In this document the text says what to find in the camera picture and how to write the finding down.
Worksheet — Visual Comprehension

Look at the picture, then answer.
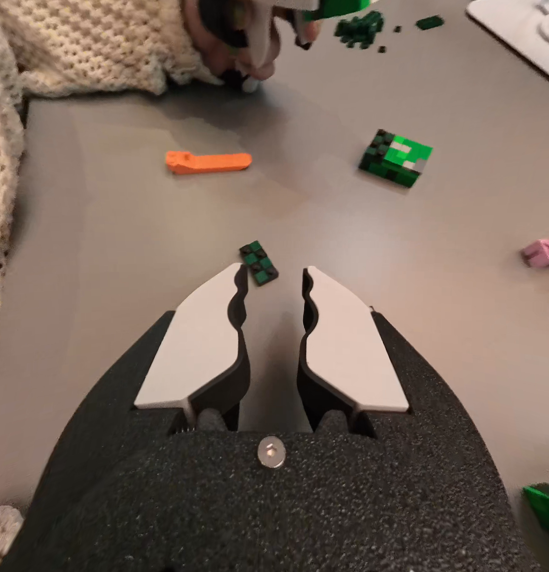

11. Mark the orange brick separator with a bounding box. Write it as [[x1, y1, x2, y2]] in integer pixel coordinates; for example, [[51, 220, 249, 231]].
[[165, 151, 253, 175]]

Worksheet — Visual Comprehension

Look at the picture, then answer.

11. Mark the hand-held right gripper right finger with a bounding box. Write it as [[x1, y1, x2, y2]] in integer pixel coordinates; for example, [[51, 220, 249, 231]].
[[296, 267, 410, 433]]

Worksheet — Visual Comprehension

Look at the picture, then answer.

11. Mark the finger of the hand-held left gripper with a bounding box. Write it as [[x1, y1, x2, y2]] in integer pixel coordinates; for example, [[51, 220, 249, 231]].
[[294, 8, 321, 51]]

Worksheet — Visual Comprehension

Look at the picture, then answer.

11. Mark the dark green lego plate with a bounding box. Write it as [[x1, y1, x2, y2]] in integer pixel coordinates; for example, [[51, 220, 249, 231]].
[[239, 240, 280, 287]]

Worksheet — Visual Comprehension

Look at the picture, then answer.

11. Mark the pink lego pig figure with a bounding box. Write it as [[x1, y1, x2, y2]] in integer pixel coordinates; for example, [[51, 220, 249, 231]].
[[519, 237, 549, 270]]

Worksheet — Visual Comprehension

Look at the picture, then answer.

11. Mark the white book stand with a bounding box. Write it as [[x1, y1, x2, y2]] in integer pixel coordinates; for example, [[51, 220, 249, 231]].
[[466, 0, 549, 86]]

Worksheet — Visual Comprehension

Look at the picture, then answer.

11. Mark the green cube lego model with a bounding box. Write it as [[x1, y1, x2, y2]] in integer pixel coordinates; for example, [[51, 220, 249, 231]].
[[359, 129, 434, 189]]

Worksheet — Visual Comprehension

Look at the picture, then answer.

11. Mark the green white lego assembly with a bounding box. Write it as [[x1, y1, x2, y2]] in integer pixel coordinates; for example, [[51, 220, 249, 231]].
[[303, 0, 372, 21]]

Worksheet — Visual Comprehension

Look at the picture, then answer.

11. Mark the pile of dark green bricks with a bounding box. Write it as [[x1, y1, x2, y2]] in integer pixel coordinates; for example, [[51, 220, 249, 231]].
[[334, 11, 445, 54]]

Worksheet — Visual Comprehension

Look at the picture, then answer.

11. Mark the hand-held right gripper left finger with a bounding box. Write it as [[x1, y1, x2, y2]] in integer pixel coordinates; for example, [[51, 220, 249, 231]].
[[134, 263, 251, 432]]

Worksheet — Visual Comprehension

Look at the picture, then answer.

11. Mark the person's left forearm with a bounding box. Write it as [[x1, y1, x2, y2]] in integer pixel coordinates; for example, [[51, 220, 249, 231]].
[[0, 0, 224, 97]]

